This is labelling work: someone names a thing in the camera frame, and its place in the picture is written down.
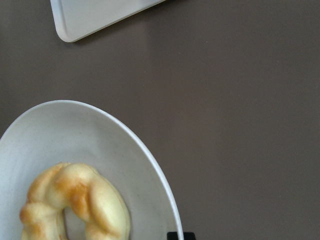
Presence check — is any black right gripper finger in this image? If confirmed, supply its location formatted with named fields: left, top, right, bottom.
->
left=166, top=231, right=196, bottom=240

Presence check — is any cream rectangular tray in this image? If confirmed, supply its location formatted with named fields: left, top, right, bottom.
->
left=50, top=0, right=161, bottom=43

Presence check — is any white round plate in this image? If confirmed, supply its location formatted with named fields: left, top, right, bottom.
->
left=0, top=100, right=184, bottom=240

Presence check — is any twisted glazed donut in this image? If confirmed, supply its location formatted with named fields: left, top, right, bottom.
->
left=19, top=163, right=131, bottom=240

